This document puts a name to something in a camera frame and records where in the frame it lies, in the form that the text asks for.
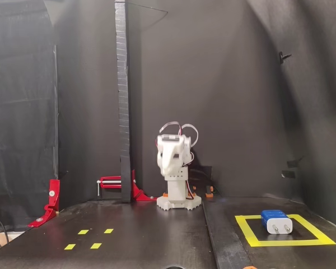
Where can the white moving gripper jaw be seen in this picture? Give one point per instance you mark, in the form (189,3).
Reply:
(168,165)

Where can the blue and white charger block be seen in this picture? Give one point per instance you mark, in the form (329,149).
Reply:
(274,217)

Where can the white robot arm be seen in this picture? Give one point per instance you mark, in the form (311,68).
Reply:
(176,193)

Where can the red screw clamp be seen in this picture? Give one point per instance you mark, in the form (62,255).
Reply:
(141,195)

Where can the orange black strip clamp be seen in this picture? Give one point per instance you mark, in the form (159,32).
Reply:
(209,194)

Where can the smooth black backdrop sheet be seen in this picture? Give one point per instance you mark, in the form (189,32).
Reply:
(226,98)

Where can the small yellow tape marker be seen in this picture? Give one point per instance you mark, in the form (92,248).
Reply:
(83,232)
(70,246)
(95,246)
(108,231)

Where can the black tape piece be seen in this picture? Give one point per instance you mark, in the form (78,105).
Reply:
(294,163)
(288,174)

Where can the orange black spring clamp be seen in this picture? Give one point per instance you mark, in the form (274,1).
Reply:
(249,267)

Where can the yellow tape square outline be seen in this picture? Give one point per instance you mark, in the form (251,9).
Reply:
(282,243)

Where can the coarse black cloth panel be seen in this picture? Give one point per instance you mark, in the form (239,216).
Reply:
(25,112)

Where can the black tape-wrapped post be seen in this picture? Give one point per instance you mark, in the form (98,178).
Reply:
(122,84)

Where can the red angled clamp bracket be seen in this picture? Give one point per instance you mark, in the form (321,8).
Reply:
(53,190)

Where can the black wall clip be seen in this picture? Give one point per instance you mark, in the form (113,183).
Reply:
(281,57)

